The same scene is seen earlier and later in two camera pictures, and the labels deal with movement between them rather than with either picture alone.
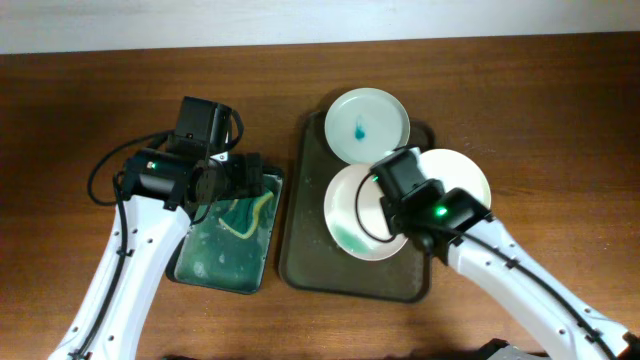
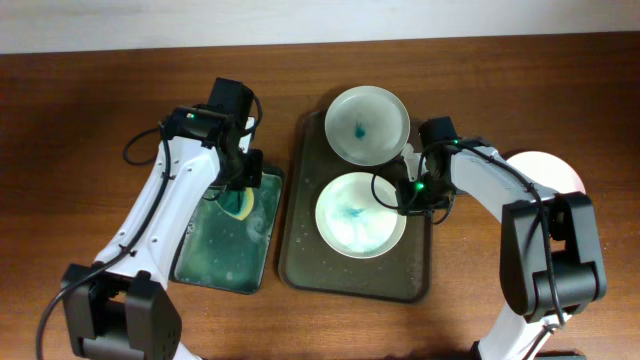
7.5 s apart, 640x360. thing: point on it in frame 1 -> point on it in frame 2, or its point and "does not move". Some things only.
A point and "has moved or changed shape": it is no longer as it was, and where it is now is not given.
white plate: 355,215 has moved or changed shape
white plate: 455,172 has moved or changed shape
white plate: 363,125 does not move
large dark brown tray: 311,255 does not move
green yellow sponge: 240,216 has moved or changed shape
